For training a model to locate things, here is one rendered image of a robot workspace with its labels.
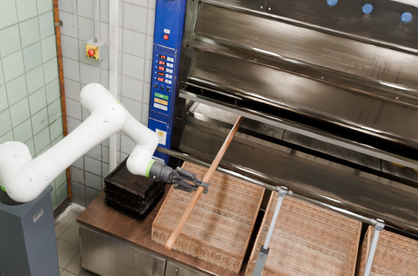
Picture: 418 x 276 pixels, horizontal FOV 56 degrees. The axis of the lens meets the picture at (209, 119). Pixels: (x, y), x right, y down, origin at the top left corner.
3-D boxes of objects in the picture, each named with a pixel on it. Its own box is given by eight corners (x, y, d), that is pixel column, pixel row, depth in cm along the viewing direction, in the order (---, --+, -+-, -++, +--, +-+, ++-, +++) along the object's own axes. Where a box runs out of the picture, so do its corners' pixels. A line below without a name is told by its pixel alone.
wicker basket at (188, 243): (180, 189, 273) (184, 159, 258) (257, 217, 261) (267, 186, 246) (148, 241, 233) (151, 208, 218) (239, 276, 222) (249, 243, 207)
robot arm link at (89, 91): (81, 108, 158) (102, 86, 159) (68, 93, 166) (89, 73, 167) (108, 128, 172) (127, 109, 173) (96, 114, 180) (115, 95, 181)
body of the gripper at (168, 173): (167, 161, 194) (184, 168, 192) (165, 174, 199) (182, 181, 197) (160, 170, 188) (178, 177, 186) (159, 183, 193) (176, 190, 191)
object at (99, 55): (92, 53, 244) (91, 38, 239) (106, 57, 242) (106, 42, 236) (84, 57, 238) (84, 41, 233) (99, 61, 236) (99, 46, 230)
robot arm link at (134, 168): (125, 173, 201) (119, 166, 191) (136, 151, 205) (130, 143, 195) (150, 182, 198) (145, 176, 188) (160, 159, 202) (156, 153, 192)
